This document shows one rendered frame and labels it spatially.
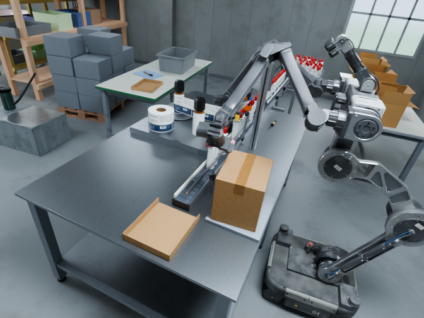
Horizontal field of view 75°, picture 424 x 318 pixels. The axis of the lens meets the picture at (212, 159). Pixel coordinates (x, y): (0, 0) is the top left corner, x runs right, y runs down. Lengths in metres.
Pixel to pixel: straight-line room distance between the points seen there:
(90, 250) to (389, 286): 2.31
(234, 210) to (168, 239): 0.35
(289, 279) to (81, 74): 3.54
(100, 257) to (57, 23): 4.30
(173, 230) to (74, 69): 3.25
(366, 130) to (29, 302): 2.25
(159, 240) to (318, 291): 1.19
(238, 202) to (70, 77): 3.49
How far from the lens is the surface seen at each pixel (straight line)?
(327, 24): 6.21
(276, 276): 2.12
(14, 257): 2.70
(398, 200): 1.78
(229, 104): 1.30
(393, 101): 3.34
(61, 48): 4.35
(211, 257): 1.36
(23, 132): 3.77
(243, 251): 1.41
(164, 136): 2.13
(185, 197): 1.56
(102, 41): 4.43
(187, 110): 2.40
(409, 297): 2.82
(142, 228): 1.47
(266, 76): 1.96
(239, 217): 1.42
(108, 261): 2.15
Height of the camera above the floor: 1.91
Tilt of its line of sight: 33 degrees down
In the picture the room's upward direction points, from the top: 6 degrees clockwise
